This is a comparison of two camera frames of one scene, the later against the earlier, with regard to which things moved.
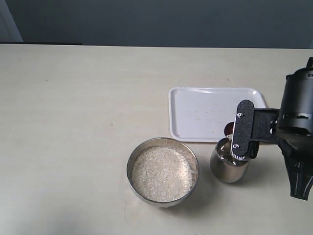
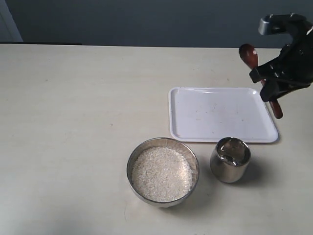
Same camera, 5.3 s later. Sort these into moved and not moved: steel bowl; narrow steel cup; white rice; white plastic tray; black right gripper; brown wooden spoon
Moved: brown wooden spoon; black right gripper
Not moved: steel bowl; white rice; narrow steel cup; white plastic tray
